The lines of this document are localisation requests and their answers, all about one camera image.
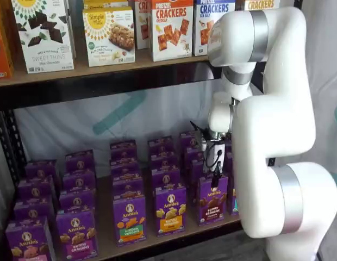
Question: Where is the purple Annie's box pink lettering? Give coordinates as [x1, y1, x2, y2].
[55, 209, 100, 259]

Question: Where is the purple Annie's box yellow patch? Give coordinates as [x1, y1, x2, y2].
[155, 185, 188, 237]

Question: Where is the grey fabric curtain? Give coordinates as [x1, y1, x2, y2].
[301, 0, 337, 191]

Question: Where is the Simple Mills almond bars box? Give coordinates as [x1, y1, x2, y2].
[82, 5, 136, 68]
[83, 0, 134, 12]

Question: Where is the purple Annie's box green patch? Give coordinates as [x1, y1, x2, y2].
[113, 195, 147, 247]

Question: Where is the wooden shelf board under crackers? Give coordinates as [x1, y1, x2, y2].
[0, 47, 213, 88]

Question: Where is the blue sea salt crackers box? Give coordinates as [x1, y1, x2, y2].
[192, 0, 236, 57]

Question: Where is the yellow honey mustard crackers box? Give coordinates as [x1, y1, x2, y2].
[235, 0, 280, 12]

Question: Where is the Sweet Thins mint chocolate box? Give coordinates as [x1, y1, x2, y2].
[10, 0, 76, 74]

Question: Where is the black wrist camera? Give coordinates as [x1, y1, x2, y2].
[189, 121, 210, 152]

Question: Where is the purple Annie's snack box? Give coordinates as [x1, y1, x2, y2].
[151, 167, 185, 190]
[23, 159, 60, 180]
[149, 152, 180, 171]
[110, 149, 139, 163]
[111, 172, 143, 187]
[147, 138, 175, 155]
[110, 160, 141, 175]
[59, 188, 97, 215]
[179, 131, 203, 149]
[184, 146, 205, 163]
[13, 195, 57, 221]
[17, 175, 59, 201]
[61, 169, 97, 192]
[65, 148, 96, 172]
[109, 139, 138, 152]
[112, 184, 145, 198]

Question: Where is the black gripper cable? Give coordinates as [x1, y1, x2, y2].
[206, 141, 224, 175]

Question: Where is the purple Annie's box pink patch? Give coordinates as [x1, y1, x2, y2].
[4, 216, 57, 261]

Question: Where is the black metal shelf rack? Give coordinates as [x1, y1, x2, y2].
[0, 0, 305, 261]

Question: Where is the purple Annie's box brown patch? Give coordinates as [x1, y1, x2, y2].
[197, 175, 229, 226]

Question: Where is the orange snack box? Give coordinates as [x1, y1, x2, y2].
[0, 0, 15, 80]

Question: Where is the white backdrop sheet teal stripe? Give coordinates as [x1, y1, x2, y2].
[13, 81, 221, 180]

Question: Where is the orange cheddar pretzel crackers box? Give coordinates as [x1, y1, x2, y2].
[134, 0, 152, 50]
[150, 0, 194, 63]

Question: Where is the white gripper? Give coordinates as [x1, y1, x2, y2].
[203, 139, 227, 189]

